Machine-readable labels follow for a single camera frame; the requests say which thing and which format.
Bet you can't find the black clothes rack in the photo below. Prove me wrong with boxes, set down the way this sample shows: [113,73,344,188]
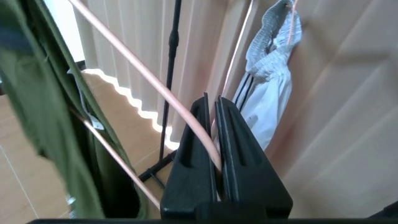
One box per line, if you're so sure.
[137,0,183,190]

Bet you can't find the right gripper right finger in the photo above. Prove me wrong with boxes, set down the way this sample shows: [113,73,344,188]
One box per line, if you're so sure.
[213,95,294,218]

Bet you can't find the green printed garment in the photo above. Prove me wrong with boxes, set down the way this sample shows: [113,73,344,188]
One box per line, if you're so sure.
[0,0,150,220]

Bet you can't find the pale grey shorts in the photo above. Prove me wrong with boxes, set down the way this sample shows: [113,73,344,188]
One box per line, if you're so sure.
[232,0,303,151]

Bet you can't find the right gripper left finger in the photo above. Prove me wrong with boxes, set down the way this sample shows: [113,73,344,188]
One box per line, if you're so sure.
[159,91,220,219]

